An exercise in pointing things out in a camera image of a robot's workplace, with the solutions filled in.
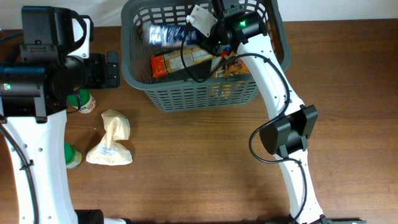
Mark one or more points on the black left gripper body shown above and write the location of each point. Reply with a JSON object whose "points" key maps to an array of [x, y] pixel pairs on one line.
{"points": [[91, 72]]}

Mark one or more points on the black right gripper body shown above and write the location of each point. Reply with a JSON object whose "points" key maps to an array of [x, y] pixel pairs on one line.
{"points": [[224, 20]]}

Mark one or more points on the green lid Knorr jar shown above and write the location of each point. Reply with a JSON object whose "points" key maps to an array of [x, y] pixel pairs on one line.
{"points": [[84, 102]]}

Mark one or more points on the orange red pasta packet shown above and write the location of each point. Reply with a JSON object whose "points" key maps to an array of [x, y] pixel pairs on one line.
{"points": [[165, 64]]}

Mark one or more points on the orange brown snack pouch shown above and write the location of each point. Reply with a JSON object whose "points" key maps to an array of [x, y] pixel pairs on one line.
{"points": [[233, 68]]}

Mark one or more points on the blue white cracker box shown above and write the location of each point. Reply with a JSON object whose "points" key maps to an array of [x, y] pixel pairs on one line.
{"points": [[169, 36]]}

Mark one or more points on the beige powder plastic bag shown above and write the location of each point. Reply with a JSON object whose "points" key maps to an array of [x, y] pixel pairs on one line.
{"points": [[108, 151]]}

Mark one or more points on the green lid pale jar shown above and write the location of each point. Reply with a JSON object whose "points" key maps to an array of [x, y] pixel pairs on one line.
{"points": [[72, 156]]}

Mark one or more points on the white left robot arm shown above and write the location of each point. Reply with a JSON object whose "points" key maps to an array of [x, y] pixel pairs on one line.
{"points": [[50, 64]]}

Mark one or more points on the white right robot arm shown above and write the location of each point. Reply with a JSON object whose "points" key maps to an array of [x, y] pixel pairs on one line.
{"points": [[285, 136]]}

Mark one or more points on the grey plastic lattice basket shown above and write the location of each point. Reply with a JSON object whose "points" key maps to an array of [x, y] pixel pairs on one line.
{"points": [[190, 88]]}

